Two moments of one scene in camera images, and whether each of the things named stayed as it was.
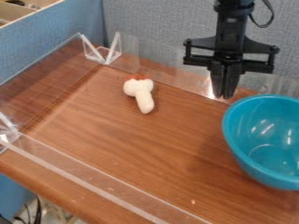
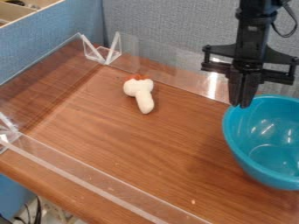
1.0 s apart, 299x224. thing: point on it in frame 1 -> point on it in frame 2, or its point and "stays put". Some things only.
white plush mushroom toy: (140, 88) stays put
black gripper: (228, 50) -> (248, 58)
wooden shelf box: (13, 10) stays put
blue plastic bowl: (260, 128) stays put
